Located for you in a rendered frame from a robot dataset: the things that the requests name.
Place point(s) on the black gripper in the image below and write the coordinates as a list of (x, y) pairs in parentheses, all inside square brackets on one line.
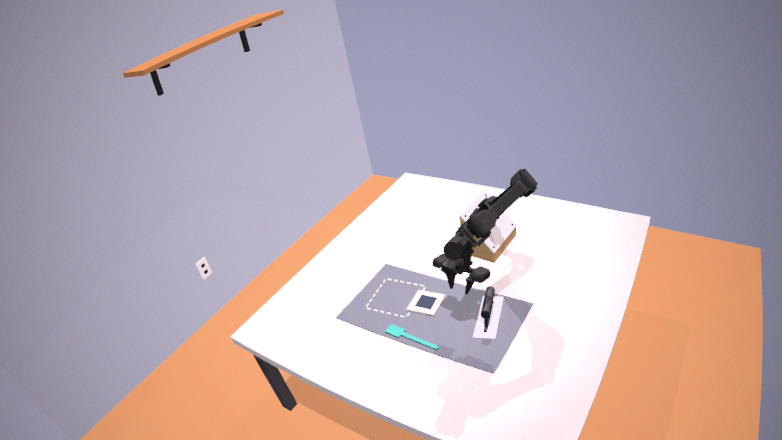
[(478, 275)]

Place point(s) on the cream square tile with dark blue center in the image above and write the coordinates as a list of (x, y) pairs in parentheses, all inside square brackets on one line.
[(426, 302)]

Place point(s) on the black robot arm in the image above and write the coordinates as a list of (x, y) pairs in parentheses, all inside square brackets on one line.
[(483, 220)]

